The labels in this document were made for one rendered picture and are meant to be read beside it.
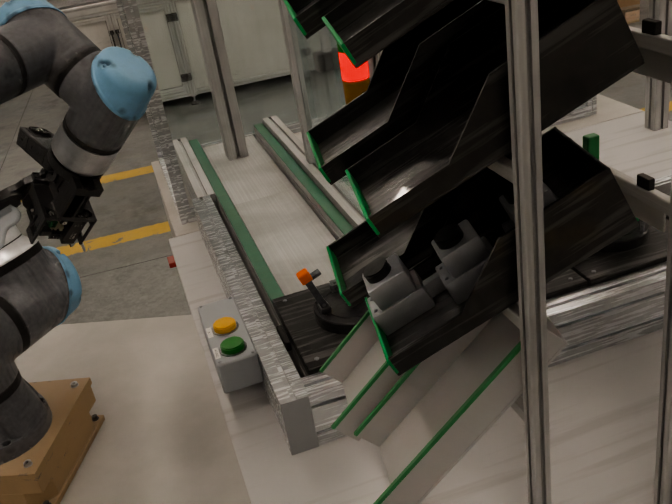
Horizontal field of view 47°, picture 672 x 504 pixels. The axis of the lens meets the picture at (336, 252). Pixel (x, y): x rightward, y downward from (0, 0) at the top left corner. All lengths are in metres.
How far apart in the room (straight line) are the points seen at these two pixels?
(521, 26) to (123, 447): 0.96
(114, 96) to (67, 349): 0.84
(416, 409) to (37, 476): 0.57
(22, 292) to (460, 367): 0.67
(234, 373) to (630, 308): 0.67
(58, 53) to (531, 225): 0.56
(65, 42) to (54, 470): 0.65
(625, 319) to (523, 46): 0.80
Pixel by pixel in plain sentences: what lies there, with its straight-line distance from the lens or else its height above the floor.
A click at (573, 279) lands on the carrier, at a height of 0.97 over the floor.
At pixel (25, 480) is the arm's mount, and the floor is 0.93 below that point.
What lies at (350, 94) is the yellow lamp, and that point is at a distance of 1.38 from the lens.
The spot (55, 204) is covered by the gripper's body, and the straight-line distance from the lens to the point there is 1.04.
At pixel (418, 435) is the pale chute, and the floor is 1.04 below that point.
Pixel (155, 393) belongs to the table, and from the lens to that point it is 1.45.
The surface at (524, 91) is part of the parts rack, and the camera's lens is 0.67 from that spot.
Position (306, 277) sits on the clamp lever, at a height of 1.07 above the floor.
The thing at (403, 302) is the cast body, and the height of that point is 1.23.
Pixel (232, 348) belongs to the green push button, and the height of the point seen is 0.97.
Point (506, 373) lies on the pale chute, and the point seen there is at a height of 1.16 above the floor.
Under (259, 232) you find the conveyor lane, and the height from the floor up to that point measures 0.92.
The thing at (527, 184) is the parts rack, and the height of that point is 1.39.
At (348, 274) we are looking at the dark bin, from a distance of 0.98.
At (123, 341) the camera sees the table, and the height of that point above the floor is 0.86.
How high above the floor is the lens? 1.67
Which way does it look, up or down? 27 degrees down
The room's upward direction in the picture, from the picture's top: 10 degrees counter-clockwise
